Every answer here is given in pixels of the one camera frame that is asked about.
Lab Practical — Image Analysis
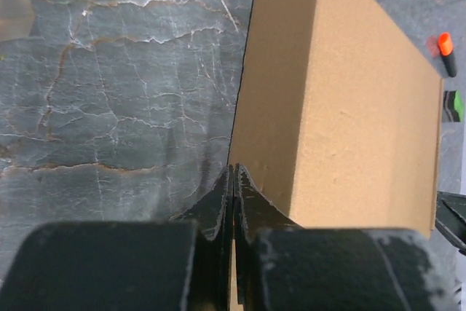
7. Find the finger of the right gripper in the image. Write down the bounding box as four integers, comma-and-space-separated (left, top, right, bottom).
435, 191, 466, 255

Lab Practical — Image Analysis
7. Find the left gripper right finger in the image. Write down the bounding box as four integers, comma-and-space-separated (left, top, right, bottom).
233, 165, 457, 310

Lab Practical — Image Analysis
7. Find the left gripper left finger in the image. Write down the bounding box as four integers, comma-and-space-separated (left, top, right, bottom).
1, 167, 233, 310

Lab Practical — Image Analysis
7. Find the brown cardboard box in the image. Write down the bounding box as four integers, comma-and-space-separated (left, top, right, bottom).
226, 0, 446, 311

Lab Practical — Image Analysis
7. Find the orange black highlighter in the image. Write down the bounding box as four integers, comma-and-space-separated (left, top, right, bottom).
437, 32, 457, 77

